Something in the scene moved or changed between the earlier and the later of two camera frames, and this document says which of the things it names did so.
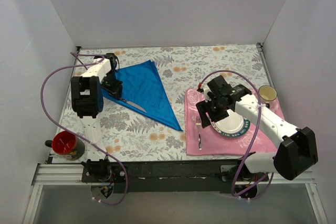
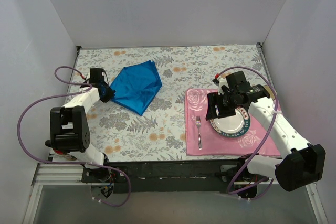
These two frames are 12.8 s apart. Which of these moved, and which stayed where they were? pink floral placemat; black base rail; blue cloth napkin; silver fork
Moved: blue cloth napkin
Stayed: black base rail; pink floral placemat; silver fork
